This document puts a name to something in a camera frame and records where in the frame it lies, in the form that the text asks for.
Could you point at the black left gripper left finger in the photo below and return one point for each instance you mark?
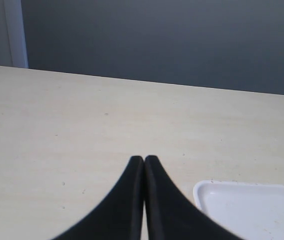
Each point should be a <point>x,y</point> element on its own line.
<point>119,215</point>

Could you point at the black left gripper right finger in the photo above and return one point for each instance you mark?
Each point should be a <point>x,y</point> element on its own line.
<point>170,215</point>

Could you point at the white plastic tray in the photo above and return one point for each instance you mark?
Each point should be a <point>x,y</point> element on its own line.
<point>250,210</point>

